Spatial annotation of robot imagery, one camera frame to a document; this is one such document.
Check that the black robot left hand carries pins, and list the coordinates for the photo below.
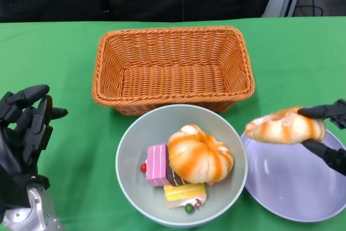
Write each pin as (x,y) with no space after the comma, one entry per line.
(16,139)

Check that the green tablecloth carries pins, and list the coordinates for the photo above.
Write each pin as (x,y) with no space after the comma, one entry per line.
(86,160)

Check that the lavender plate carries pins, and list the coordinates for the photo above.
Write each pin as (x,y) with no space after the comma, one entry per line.
(283,182)

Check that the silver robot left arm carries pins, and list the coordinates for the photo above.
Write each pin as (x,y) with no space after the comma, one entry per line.
(40,212)

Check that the yellow cake slice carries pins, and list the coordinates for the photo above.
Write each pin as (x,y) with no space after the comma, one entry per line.
(183,191)

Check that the grey-green bowl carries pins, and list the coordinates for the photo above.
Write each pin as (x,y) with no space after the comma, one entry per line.
(140,133)

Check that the orange wicker basket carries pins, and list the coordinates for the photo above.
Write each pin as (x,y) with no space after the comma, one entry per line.
(175,79)

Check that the pink cake slice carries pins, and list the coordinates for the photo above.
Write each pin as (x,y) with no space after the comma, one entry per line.
(156,163)

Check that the round orange striped bread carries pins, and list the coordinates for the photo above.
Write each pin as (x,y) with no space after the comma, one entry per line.
(200,155)

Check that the elongated orange striped bread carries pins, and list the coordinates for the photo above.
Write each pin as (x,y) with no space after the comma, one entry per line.
(283,129)

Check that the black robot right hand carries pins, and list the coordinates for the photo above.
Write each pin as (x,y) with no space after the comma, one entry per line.
(335,112)

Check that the chocolate cake slice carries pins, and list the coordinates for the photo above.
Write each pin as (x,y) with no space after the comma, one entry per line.
(173,178)

